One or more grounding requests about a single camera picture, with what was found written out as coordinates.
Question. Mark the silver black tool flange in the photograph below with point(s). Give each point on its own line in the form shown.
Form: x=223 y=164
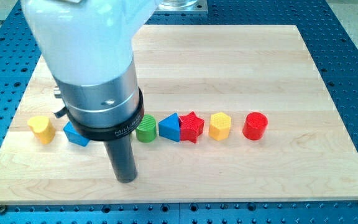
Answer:
x=105 y=110

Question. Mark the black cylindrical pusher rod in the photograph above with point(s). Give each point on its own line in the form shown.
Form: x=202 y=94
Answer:
x=122 y=159

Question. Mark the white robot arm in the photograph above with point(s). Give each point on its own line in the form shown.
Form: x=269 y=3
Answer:
x=87 y=46

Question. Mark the blue triangle block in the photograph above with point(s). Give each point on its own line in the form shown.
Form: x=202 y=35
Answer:
x=169 y=127

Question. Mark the green cylinder block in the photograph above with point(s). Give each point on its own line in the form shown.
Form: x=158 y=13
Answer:
x=146 y=130

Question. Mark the blue cube block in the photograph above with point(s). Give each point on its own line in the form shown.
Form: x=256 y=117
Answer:
x=73 y=136

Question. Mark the yellow heart block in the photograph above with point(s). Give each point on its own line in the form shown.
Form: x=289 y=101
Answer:
x=42 y=128

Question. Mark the red star block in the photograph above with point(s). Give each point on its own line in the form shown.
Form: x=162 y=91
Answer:
x=191 y=126

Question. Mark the yellow hexagon block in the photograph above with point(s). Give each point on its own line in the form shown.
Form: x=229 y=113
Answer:
x=219 y=126

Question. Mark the wooden board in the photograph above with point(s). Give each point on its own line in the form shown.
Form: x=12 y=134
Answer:
x=305 y=154

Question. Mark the red cylinder block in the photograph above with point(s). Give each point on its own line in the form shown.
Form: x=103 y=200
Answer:
x=255 y=126

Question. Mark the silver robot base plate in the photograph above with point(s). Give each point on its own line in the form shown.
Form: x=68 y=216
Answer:
x=182 y=7

